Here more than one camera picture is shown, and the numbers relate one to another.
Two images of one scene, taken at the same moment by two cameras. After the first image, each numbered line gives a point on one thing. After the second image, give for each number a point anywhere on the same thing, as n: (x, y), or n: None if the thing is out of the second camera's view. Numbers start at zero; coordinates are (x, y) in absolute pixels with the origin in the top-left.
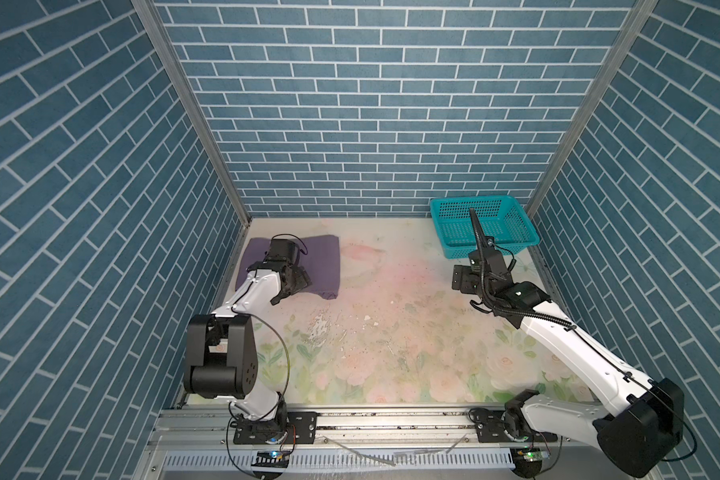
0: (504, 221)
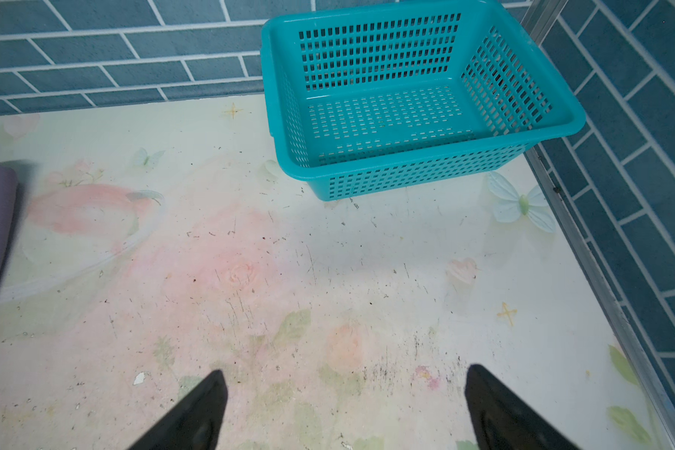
0: (374, 95)
